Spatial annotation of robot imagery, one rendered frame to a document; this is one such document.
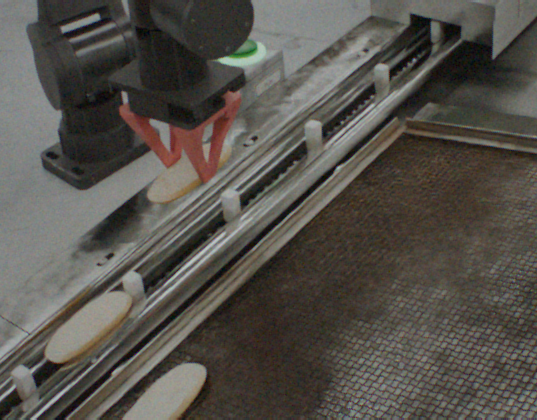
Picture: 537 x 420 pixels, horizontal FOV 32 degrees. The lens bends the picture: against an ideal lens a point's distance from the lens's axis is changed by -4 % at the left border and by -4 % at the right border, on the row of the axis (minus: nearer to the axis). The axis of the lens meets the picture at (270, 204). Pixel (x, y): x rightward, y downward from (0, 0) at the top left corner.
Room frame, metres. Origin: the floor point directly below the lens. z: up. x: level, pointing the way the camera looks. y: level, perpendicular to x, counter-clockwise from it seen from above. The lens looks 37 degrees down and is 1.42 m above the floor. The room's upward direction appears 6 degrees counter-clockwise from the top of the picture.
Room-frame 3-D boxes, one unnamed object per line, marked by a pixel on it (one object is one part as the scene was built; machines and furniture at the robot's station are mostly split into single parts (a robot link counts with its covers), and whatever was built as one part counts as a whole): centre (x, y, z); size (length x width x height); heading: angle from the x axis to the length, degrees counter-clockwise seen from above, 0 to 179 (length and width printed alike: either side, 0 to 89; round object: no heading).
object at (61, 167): (0.93, 0.19, 0.86); 0.12 x 0.09 x 0.08; 133
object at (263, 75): (0.99, 0.01, 0.84); 0.08 x 0.08 x 0.11; 50
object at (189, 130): (0.71, 0.06, 0.98); 0.07 x 0.07 x 0.09; 50
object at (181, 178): (0.71, 0.07, 0.94); 0.10 x 0.04 x 0.01; 140
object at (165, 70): (0.71, 0.07, 1.05); 0.10 x 0.07 x 0.07; 50
